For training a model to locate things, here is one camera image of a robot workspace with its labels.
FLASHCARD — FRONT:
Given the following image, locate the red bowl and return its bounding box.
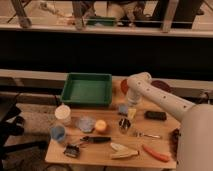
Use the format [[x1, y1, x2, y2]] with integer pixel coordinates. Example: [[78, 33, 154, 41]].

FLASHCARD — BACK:
[[120, 79, 129, 95]]

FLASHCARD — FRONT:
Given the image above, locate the small metal cup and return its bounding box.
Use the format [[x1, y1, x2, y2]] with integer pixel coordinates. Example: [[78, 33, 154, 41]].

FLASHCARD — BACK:
[[119, 118, 131, 134]]

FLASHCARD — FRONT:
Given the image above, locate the black rectangular block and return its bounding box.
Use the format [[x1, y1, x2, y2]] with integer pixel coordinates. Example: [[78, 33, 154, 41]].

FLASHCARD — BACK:
[[144, 111, 167, 121]]

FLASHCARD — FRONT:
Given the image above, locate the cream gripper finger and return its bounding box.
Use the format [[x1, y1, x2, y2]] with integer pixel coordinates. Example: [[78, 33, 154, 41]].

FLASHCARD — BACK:
[[128, 108, 137, 120]]

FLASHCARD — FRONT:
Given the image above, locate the blue plastic cup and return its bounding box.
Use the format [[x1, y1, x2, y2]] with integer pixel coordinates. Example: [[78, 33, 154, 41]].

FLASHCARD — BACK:
[[50, 125, 66, 143]]

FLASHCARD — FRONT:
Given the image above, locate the green plastic tray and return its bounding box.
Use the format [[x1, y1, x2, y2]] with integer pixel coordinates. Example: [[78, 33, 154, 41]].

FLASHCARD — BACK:
[[60, 73, 112, 107]]

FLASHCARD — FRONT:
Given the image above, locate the orange carrot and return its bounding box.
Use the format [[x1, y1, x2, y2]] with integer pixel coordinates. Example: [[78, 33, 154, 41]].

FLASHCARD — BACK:
[[142, 144, 170, 162]]

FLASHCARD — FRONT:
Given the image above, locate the purple grape bunch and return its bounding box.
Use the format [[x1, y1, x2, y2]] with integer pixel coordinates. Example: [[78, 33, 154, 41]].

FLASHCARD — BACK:
[[171, 129, 179, 155]]

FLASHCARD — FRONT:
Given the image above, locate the black office chair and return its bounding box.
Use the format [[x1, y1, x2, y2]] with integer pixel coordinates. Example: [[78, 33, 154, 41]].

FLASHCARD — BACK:
[[0, 95, 47, 171]]

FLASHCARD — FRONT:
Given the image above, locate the blue sponge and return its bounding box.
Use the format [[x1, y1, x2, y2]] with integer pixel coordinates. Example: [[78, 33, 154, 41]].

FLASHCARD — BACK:
[[118, 104, 129, 116]]

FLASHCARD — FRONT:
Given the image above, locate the metal spoon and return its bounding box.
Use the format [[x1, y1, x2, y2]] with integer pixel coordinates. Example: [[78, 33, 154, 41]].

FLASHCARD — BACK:
[[137, 132, 162, 139]]

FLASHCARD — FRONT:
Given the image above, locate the yellow orange ball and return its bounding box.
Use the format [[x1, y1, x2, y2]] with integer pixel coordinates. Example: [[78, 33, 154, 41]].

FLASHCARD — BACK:
[[95, 120, 107, 133]]

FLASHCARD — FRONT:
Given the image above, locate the black handled tool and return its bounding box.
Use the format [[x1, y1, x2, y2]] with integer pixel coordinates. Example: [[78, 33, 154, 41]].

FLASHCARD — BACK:
[[80, 136, 111, 143]]

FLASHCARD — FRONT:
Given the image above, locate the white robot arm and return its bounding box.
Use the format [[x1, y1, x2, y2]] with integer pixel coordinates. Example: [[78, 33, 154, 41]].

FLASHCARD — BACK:
[[127, 72, 213, 171]]

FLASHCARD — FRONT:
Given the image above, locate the white lidded cup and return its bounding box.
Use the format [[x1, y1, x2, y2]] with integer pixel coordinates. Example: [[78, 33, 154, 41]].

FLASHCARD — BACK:
[[55, 105, 71, 126]]

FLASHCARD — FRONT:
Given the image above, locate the black binder clip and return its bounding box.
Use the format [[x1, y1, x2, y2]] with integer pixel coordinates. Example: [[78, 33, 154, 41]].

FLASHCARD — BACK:
[[64, 145, 80, 158]]

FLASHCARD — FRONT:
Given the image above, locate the green bin in background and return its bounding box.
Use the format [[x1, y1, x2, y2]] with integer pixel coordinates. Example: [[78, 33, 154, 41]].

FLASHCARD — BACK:
[[86, 16, 115, 26]]

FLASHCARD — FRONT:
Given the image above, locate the purple bowl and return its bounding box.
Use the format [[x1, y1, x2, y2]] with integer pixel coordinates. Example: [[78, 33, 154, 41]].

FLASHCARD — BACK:
[[151, 80, 171, 92]]

